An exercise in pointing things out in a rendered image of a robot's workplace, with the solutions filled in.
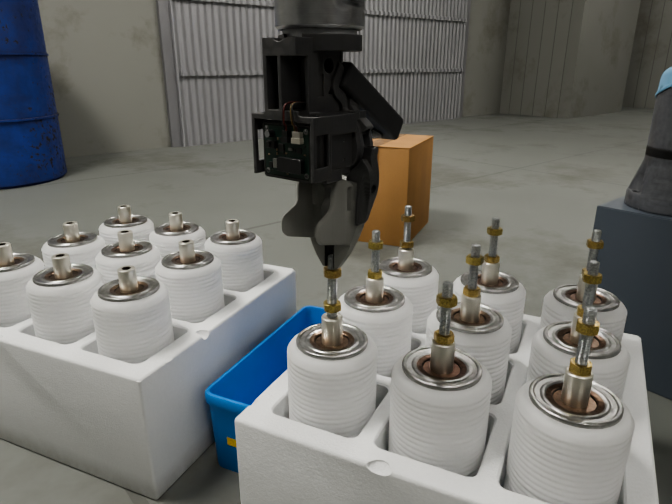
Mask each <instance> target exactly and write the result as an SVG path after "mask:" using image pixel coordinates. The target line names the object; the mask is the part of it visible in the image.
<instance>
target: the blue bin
mask: <svg viewBox="0 0 672 504"><path fill-rule="evenodd" d="M324 313H326V312H325V311H324V308H322V307H317V306H304V307H303V308H301V309H300V310H299V311H298V312H296V313H295V314H294V315H293V316H292V317H291V318H289V319H288V320H287V321H286V322H285V323H283V324H282V325H281V326H280V327H279V328H277V329H276V330H275V331H274V332H273V333H272V334H270V335H269V336H268V337H267V338H266V339H264V340H263V341H262V342H261V343H260V344H259V345H257V346H256V347H255V348H254V349H253V350H251V351H250V352H249V353H248V354H247V355H245V356H244V357H243V358H242V359H241V360H240V361H238V362H237V363H236V364H235V365H234V366H232V367H231V368H230V369H229V370H228V371H226V372H225V373H224V374H223V375H222V376H221V377H219V378H218V379H217V380H216V381H215V382H213V383H212V384H211V385H210V386H209V387H208V388H207V389H206V390H205V400H206V402H207V404H208V405H209V407H210V413H211V419H212V426H213V432H214V439H215V445H216V451H217V458H218V463H219V465H220V466H221V467H223V468H226V469H229V470H231V471H234V472H237V473H239V472H238V459H237V446H236V434H235V418H236V417H237V416H238V415H239V414H241V413H242V412H243V411H244V410H245V409H246V408H247V407H248V406H251V405H252V404H253V402H254V401H255V399H256V398H257V397H259V396H260V395H261V394H262V393H263V392H264V391H265V390H266V389H267V388H268V387H269V386H270V385H271V384H272V383H273V382H274V381H275V380H277V379H278V378H279V377H280V376H281V375H282V374H283V373H284V372H285V371H286V370H287V369H288V368H287V347H288V344H289V343H290V341H291V340H292V339H293V337H294V336H296V335H297V334H298V333H300V332H301V331H302V330H303V329H305V328H307V327H309V326H311V325H314V324H318V323H321V316H322V315H323V314H324Z"/></svg>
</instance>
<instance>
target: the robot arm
mask: <svg viewBox="0 0 672 504"><path fill-rule="evenodd" d="M274 12H275V28H276V29H277V30H279V31H282V34H281V35H278V38H270V37H268V38H262V54H263V76H264V99H265V112H256V113H251V118H252V137H253V156H254V173H261V172H265V175H266V176H270V177H275V178H281V179H286V180H292V181H297V185H296V201H295V204H294V205H293V206H292V207H291V208H290V209H289V210H288V211H287V212H286V213H285V214H284V215H283V217H282V219H281V229H282V232H283V233H284V234H285V235H286V236H290V237H310V239H311V242H312V245H313V247H314V250H315V252H316V254H317V256H318V258H319V260H320V262H321V263H322V265H324V266H327V263H328V262H327V260H328V258H327V257H328V255H330V254H333V268H334V269H338V268H340V267H341V266H342V265H343V264H344V262H345V261H346V260H347V259H348V257H349V256H350V254H351V252H352V251H353V249H354V247H355V245H356V243H357V241H358V239H359V237H360V235H361V232H362V230H363V227H364V224H365V223H366V222H367V220H368V218H369V215H370V212H371V209H372V207H373V204H374V201H375V198H376V196H377V192H378V187H379V167H378V161H377V154H378V147H376V146H373V139H380V138H381V139H390V140H396V139H398V137H399V134H400V131H401V128H402V125H403V118H402V117H401V116H400V115H399V114H398V113H397V112H396V111H395V110H394V108H393V107H392V106H391V105H390V104H389V103H388V102H387V101H386V100H385V99H384V97H383V96H382V95H381V94H380V93H379V92H378V91H377V90H376V89H375V88H374V86H373V85H372V84H371V83H370V82H369V81H368V80H367V79H366V78H365V77H364V75H363V74H362V73H361V72H360V71H359V70H358V69H357V68H356V67H355V65H354V64H353V63H352V62H343V52H361V51H362V35H359V34H357V31H361V30H362V29H363V28H364V21H365V0H274ZM655 98H656V101H655V106H654V111H653V116H652V121H651V126H650V132H649V137H648V142H647V147H646V152H645V157H644V160H643V162H642V163H641V165H640V167H639V169H638V170H637V172H636V174H635V176H634V177H633V179H632V181H631V183H630V184H629V186H628V188H627V190H626V195H625V200H624V203H625V204H626V205H628V206H629V207H632V208H634V209H637V210H640V211H644V212H648V213H652V214H657V215H663V216H669V217H672V67H670V68H668V69H667V70H666V71H665V72H664V73H663V74H662V76H661V79H660V83H659V87H658V91H657V92H656V94H655ZM260 129H263V143H264V159H259V149H258V130H260ZM342 175H344V176H347V178H346V180H345V179H342ZM333 182H334V183H333Z"/></svg>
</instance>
